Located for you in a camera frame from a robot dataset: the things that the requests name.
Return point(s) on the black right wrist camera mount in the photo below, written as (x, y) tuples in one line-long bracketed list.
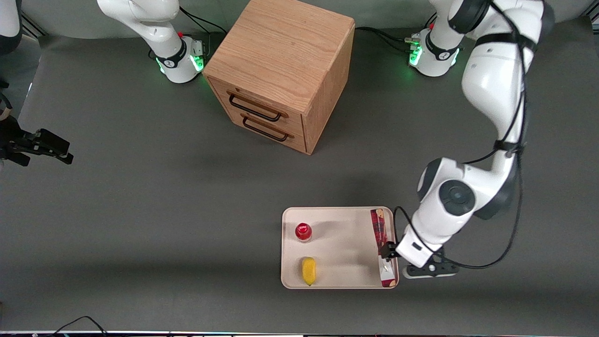
[(11, 138)]

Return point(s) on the aluminium frame rail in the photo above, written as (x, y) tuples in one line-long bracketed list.
[(33, 24)]

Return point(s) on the oak wooden drawer cabinet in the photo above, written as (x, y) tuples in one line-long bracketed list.
[(281, 51)]

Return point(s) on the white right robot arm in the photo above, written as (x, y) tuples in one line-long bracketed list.
[(154, 32)]

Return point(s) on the cream rectangular tray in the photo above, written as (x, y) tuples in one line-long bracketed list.
[(341, 248)]

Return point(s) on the red capped small bottle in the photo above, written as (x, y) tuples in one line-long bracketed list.
[(303, 231)]

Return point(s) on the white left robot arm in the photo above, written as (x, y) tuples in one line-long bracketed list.
[(496, 84)]

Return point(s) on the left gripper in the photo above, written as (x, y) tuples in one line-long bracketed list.
[(387, 251)]

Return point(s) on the wooden drawer front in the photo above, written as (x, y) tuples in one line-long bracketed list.
[(276, 135), (262, 100)]

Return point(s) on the yellow toy banana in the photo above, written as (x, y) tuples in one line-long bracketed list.
[(309, 270)]

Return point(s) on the red cookie box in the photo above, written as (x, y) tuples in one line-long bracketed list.
[(379, 227)]

